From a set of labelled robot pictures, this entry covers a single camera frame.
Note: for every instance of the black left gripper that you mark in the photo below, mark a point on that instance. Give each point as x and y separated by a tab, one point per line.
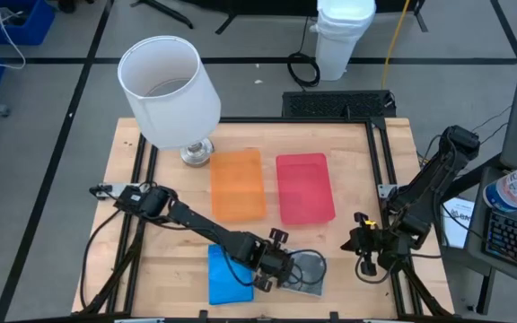
267	262

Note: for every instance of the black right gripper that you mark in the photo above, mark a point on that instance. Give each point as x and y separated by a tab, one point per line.
382	249

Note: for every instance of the blue plastic jewel case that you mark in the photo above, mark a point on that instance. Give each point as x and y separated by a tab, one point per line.
222	287

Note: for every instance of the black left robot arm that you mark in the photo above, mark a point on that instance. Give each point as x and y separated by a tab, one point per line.
195	222

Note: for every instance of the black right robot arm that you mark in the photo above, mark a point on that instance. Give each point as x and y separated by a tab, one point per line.
442	166

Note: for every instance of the small yellow tag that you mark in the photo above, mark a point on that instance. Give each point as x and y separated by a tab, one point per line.
369	222

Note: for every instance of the pink translucent plastic bin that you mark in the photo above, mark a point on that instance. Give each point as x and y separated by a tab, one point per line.
305	188

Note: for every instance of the orange translucent plastic bin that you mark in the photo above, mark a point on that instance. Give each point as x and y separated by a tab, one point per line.
238	186

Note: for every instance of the white printed paper sheet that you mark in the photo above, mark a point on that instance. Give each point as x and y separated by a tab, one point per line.
453	224

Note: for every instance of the grey desk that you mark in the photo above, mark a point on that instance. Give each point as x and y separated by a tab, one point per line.
478	251

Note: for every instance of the black perforated metal box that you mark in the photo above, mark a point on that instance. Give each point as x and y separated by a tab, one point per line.
335	104

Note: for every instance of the black backlit keyboard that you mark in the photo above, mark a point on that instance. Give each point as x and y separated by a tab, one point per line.
516	240

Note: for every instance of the white blue wipes canister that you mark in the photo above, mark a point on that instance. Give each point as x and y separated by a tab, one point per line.
516	186

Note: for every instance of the white shade silver table lamp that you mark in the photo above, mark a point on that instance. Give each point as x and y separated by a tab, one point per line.
169	112

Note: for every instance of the white trash bin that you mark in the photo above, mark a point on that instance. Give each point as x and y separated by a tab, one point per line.
339	40

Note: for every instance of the black stand leg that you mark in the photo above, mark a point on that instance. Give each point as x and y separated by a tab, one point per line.
228	22
164	11

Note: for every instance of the silver metal bracket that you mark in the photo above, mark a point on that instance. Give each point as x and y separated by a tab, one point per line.
386	190
108	190

